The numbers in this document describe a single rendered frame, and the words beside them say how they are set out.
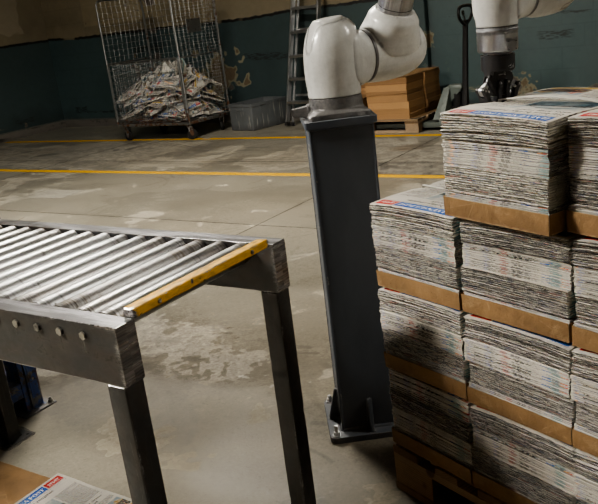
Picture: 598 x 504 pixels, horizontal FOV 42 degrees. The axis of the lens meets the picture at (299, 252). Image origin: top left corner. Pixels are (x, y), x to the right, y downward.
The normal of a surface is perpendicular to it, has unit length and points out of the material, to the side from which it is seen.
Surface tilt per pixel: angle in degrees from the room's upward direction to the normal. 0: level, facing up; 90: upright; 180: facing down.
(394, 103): 89
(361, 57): 88
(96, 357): 90
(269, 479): 0
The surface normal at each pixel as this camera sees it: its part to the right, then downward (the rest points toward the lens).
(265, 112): 0.72, 0.12
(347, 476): -0.11, -0.95
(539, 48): -0.54, 0.31
